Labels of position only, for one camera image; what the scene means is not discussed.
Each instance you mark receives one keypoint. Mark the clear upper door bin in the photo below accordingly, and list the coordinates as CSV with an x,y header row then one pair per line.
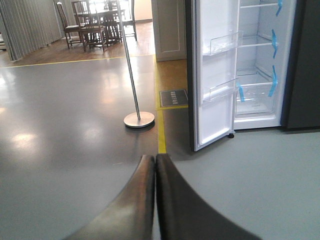
x,y
222,44

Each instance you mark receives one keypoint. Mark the wooden dining chair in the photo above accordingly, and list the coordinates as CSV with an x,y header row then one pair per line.
x,y
67,28

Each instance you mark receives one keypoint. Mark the clear lower door bin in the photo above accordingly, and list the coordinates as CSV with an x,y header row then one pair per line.
x,y
221,90

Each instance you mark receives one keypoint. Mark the wooden dining table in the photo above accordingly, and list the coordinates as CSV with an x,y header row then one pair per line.
x,y
103,28

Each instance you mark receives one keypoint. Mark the white open fridge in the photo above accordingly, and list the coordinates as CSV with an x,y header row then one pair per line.
x,y
263,57

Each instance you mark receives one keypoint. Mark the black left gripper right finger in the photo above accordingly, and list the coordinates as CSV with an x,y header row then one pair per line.
x,y
184,215

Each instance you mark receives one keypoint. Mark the clear crisper drawer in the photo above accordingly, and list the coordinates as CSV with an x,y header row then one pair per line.
x,y
254,99

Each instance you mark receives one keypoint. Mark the clear door bin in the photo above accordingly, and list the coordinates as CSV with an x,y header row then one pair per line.
x,y
222,44
221,90

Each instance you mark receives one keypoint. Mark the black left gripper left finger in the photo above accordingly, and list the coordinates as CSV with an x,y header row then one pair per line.
x,y
130,215

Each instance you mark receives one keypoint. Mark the fridge door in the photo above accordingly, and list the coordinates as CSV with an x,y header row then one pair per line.
x,y
205,20

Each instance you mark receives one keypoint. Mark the silver floor lamp stand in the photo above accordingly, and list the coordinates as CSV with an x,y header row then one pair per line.
x,y
137,119

